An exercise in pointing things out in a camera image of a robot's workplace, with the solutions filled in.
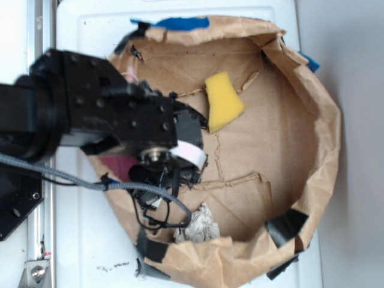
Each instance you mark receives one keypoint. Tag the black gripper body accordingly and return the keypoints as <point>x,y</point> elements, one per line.
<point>187,160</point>

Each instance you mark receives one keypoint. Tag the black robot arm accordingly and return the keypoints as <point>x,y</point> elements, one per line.
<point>70,99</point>

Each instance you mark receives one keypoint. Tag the pink plush bunny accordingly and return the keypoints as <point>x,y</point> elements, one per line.
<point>121,166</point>

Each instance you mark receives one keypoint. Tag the crumpled white paper ball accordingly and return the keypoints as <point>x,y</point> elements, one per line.
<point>201,228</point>

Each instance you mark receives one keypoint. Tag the yellow sponge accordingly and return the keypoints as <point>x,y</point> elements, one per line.
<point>225,105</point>

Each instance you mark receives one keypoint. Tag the brown paper bag container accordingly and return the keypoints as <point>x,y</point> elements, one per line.
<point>270,173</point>

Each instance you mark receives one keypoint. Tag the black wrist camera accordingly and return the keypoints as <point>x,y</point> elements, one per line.
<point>148,200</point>

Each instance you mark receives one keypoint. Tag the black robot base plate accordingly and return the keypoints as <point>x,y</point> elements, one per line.
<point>21,193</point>

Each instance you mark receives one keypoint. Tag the metal corner bracket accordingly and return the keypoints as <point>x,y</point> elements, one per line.
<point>36,274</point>

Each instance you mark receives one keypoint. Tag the aluminium frame rail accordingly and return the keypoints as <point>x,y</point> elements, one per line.
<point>40,229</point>

